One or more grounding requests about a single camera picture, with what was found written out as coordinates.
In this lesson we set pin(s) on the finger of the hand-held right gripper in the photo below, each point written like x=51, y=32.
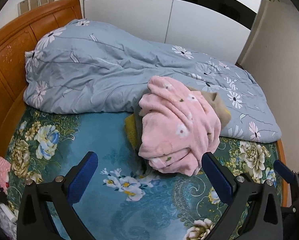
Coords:
x=284, y=171

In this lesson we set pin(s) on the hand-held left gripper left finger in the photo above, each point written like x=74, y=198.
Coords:
x=83, y=177

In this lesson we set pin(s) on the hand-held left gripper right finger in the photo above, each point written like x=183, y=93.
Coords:
x=217, y=177

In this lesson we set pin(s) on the pink floral fleece garment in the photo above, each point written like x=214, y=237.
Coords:
x=174, y=130

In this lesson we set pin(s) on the teal floral bedsheet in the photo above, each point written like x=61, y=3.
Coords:
x=109, y=140

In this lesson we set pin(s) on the yellow-green garment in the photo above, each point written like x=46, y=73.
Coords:
x=132, y=132

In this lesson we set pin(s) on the beige garment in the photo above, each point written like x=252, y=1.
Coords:
x=220, y=110

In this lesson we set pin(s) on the pink striped cloth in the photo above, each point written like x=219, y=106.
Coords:
x=3, y=170

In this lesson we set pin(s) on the dark cloth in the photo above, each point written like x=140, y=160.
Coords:
x=0, y=196

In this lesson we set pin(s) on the grey floral duvet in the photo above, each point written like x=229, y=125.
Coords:
x=102, y=75

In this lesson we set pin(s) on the wooden headboard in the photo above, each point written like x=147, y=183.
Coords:
x=12, y=45

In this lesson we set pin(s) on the white and black wardrobe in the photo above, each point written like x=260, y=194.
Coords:
x=202, y=22

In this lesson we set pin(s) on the wooden bed frame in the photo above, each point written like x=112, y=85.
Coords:
x=281, y=150

